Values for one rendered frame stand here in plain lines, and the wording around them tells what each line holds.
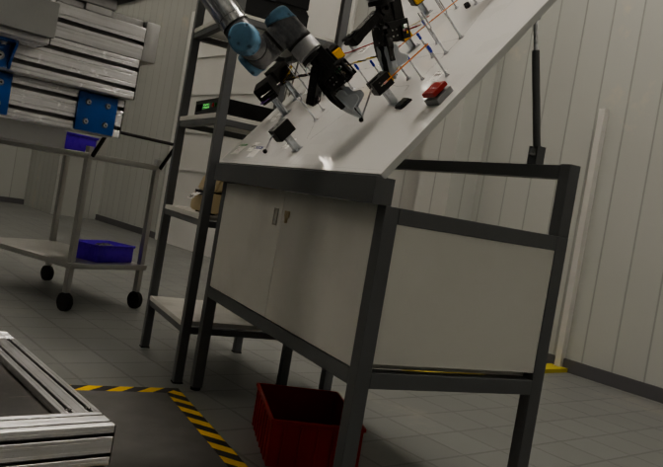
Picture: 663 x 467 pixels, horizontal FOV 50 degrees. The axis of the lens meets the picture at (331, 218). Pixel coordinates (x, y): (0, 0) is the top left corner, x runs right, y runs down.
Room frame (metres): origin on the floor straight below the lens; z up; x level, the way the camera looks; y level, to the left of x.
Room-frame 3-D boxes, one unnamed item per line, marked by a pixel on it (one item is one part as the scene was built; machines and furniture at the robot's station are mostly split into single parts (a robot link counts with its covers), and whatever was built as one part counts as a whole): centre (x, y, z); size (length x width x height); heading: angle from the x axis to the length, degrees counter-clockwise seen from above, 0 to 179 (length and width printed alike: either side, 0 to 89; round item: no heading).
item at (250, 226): (2.46, 0.27, 0.60); 0.55 x 0.02 x 0.39; 28
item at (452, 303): (2.36, -0.12, 0.60); 1.17 x 0.58 x 0.40; 28
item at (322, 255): (1.98, 0.02, 0.60); 0.55 x 0.03 x 0.39; 28
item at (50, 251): (4.14, 1.48, 0.49); 1.04 x 0.61 x 0.98; 53
